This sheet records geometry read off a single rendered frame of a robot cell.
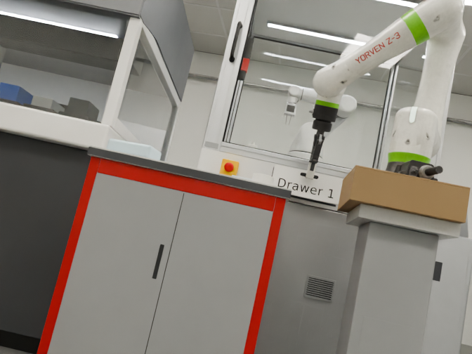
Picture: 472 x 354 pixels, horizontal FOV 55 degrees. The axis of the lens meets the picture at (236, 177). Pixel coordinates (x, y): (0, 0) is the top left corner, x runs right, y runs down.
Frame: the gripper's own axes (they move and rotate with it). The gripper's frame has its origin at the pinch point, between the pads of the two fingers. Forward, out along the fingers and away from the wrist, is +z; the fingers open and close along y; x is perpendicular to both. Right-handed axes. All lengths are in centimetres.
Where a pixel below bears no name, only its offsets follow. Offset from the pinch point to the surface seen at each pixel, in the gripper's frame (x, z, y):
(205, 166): -43.5, 9.7, -9.7
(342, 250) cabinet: 20.8, 30.6, -2.2
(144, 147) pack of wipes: -56, -3, 47
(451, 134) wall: 184, -22, -347
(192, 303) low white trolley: -31, 36, 62
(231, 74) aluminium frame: -42, -31, -24
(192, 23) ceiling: -124, -82, -327
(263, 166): -19.2, 4.3, -11.6
